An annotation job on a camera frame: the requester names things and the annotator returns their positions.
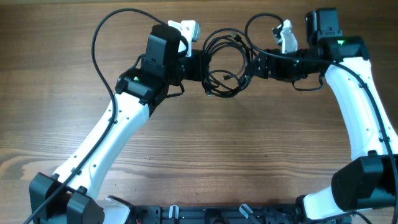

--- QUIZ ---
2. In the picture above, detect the black cable bundle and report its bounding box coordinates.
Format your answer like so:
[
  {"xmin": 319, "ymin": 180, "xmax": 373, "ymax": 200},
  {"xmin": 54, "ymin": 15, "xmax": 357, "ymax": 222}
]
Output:
[{"xmin": 201, "ymin": 27, "xmax": 259, "ymax": 99}]

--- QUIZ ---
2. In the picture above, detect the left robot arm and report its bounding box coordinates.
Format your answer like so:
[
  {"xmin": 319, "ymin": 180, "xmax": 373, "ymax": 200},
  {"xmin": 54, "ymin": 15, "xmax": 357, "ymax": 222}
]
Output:
[{"xmin": 27, "ymin": 20, "xmax": 201, "ymax": 223}]

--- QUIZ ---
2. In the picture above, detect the right camera cable black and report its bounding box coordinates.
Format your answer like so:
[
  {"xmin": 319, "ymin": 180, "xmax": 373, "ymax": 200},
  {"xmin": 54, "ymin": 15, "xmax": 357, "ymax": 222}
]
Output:
[{"xmin": 244, "ymin": 12, "xmax": 398, "ymax": 203}]

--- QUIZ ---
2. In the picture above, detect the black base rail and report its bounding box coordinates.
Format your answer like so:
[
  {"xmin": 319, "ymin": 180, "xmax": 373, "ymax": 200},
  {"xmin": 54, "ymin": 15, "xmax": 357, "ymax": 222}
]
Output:
[{"xmin": 130, "ymin": 204, "xmax": 300, "ymax": 224}]

